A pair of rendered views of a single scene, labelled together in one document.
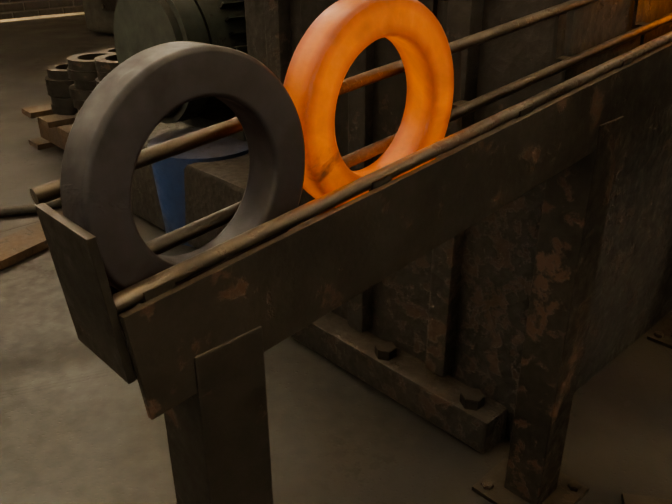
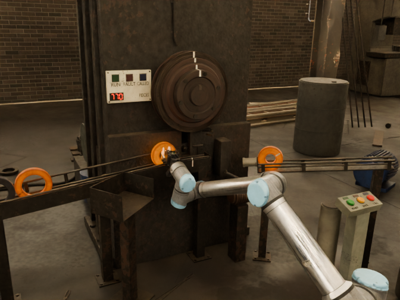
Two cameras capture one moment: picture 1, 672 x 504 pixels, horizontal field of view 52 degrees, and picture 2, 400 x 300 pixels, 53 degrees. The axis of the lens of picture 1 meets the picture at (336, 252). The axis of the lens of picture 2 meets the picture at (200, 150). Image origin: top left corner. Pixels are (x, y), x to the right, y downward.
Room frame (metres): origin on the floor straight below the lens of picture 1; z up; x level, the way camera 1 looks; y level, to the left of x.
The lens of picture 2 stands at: (-1.04, -1.43, 1.50)
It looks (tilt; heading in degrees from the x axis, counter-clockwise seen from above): 17 degrees down; 17
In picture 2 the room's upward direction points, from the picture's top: 1 degrees clockwise
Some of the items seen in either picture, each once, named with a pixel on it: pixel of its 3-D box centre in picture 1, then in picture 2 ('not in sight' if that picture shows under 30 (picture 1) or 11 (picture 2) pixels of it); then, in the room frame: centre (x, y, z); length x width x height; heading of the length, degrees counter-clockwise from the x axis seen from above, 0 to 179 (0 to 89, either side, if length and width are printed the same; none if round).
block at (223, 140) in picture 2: not in sight; (222, 156); (1.37, -0.86, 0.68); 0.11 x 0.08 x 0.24; 43
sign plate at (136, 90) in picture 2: not in sight; (129, 86); (1.04, -0.38, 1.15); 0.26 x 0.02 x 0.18; 133
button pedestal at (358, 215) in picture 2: not in sight; (353, 247); (1.13, -1.70, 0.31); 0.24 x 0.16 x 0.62; 133
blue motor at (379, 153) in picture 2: not in sight; (378, 168); (3.04, -2.05, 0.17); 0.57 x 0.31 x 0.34; 153
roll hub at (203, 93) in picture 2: not in sight; (198, 94); (1.12, -0.76, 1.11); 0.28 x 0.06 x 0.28; 133
